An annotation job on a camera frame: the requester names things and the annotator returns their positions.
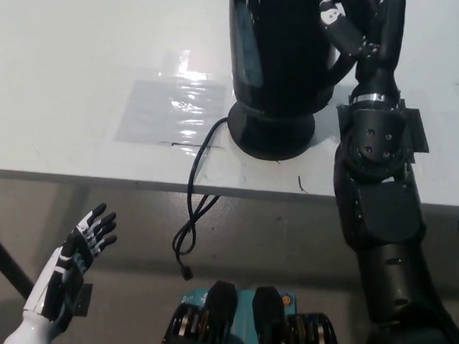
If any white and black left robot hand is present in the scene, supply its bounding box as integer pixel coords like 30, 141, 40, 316
2, 196, 119, 344

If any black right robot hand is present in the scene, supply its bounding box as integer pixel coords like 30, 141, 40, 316
314, 0, 408, 108

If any black electric kettle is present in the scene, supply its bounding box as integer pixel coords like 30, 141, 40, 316
221, 0, 363, 130

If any black tape patch on desk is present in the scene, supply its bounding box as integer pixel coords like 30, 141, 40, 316
334, 94, 433, 155

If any black round kettle base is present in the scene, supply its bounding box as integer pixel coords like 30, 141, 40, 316
225, 101, 317, 163

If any black tape patch on floor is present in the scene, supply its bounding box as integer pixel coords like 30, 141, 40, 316
74, 282, 93, 318

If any black diagonal table leg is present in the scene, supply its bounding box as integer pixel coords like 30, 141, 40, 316
0, 214, 39, 300

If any clear plastic sheet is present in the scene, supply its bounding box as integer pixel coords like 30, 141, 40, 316
116, 77, 236, 150

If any black power cord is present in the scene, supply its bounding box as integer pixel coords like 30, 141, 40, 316
170, 113, 230, 283

